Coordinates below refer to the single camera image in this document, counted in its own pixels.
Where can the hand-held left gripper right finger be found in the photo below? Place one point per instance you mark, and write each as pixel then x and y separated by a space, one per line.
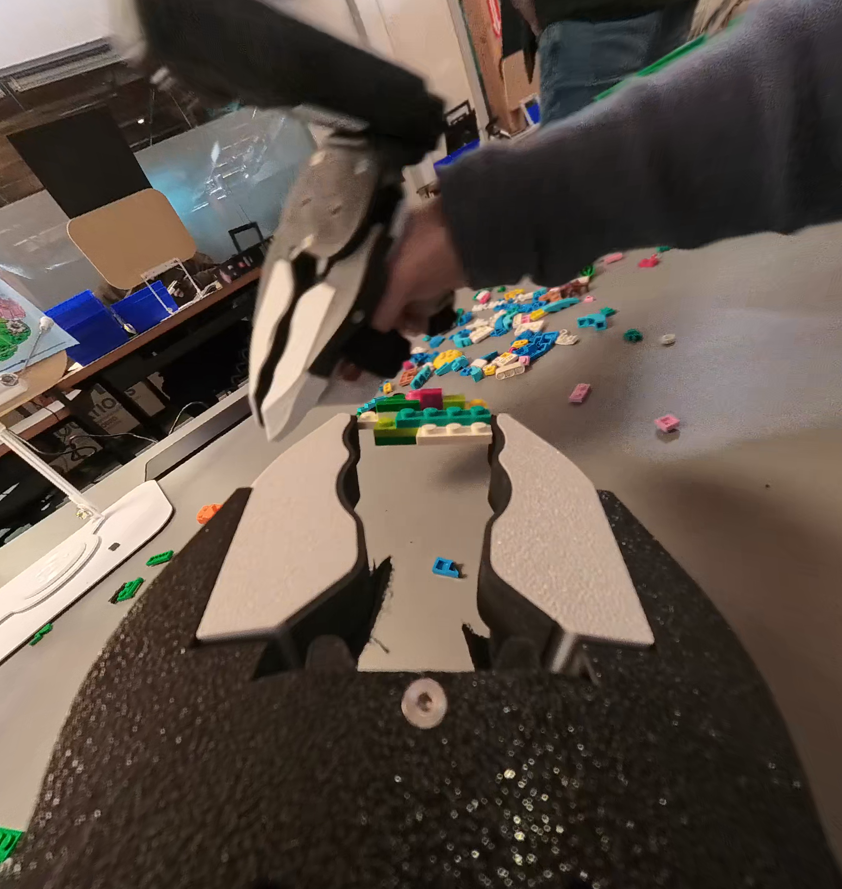
pixel 559 528

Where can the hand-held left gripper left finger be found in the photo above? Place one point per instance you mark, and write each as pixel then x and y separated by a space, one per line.
pixel 289 528

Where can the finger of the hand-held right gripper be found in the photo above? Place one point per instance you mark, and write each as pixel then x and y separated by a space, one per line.
pixel 271 326
pixel 306 354

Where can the green and white lego assembly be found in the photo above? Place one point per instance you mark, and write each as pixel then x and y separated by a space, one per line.
pixel 434 420

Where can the person's right forearm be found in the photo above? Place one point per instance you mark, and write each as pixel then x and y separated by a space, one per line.
pixel 636 173

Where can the orange lego piece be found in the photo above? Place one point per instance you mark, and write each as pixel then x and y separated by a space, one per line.
pixel 208 513

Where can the blue lego piece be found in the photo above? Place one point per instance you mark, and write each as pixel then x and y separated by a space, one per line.
pixel 446 567

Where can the green lego piece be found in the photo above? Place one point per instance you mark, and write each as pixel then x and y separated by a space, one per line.
pixel 128 590
pixel 160 558
pixel 41 633

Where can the pink lego plate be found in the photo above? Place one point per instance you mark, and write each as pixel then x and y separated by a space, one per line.
pixel 580 393
pixel 667 423

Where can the pile of loose lego bricks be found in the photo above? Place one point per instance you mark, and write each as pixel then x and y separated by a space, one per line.
pixel 504 333

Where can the lego instruction booklet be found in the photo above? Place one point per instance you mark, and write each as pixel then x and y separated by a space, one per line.
pixel 4 326

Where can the person's right hand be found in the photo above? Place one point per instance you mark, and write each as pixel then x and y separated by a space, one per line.
pixel 421 271

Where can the wooden workbench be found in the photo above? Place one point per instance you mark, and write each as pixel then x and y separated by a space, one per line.
pixel 171 326

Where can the blue storage bin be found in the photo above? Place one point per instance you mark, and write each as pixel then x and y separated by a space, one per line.
pixel 146 305
pixel 87 326

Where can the tan board on stand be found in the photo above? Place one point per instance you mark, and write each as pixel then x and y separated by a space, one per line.
pixel 132 236

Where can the white booklet stand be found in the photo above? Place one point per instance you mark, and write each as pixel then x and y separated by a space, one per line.
pixel 66 562

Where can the black panel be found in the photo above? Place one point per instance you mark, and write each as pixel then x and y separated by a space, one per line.
pixel 80 163

